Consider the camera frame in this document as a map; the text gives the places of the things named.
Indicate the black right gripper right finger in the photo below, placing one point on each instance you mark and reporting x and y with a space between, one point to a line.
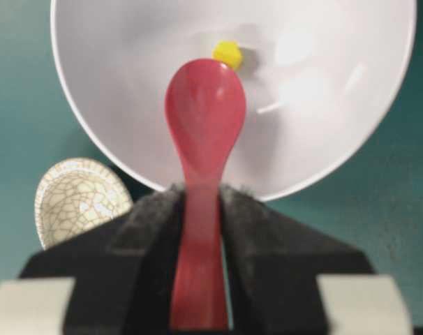
273 261

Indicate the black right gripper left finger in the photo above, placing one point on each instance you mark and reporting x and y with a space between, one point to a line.
123 269

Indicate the pink plastic spoon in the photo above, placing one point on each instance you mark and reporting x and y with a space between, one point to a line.
205 107

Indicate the yellow hexagonal prism block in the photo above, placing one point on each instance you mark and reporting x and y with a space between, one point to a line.
228 52

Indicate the crackle glaze spoon rest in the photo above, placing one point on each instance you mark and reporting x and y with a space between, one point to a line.
76 195

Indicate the white bowl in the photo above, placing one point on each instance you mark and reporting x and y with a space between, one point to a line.
319 78

